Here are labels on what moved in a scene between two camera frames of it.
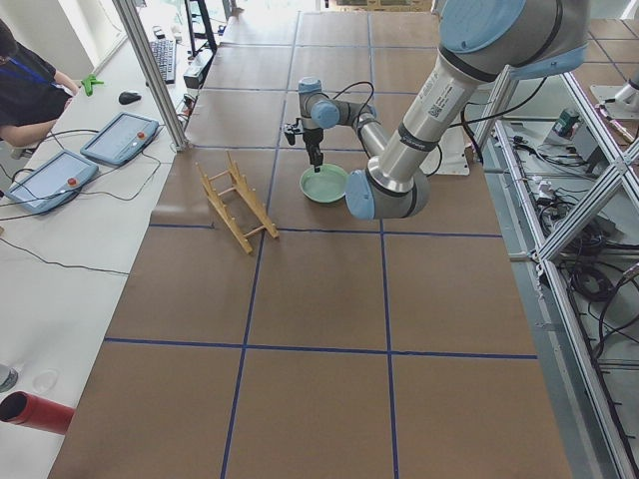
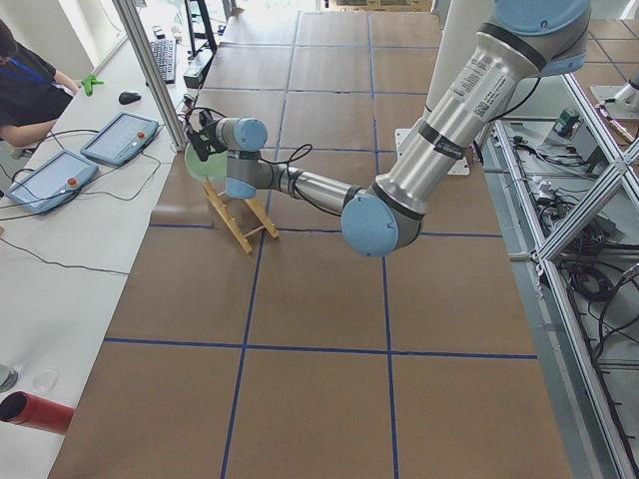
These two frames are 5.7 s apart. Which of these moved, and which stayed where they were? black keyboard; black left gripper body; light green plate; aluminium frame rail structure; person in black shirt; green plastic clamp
Moved: black left gripper body; light green plate
Stayed: aluminium frame rail structure; person in black shirt; green plastic clamp; black keyboard
